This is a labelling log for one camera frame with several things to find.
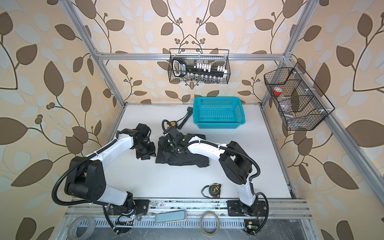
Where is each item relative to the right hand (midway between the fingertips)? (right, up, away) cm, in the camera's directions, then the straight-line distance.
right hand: (161, 151), depth 83 cm
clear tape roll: (-36, -33, -17) cm, 52 cm away
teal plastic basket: (+36, +23, +32) cm, 54 cm away
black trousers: (+4, 0, -7) cm, 8 cm away
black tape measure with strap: (+29, -19, -6) cm, 36 cm away
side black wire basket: (+72, +25, -10) cm, 77 cm away
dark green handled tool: (+14, +24, +31) cm, 42 cm away
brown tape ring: (+30, -29, -16) cm, 45 cm away
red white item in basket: (+64, +33, -3) cm, 72 cm away
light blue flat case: (+8, -28, -14) cm, 32 cm away
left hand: (-4, -2, +3) cm, 5 cm away
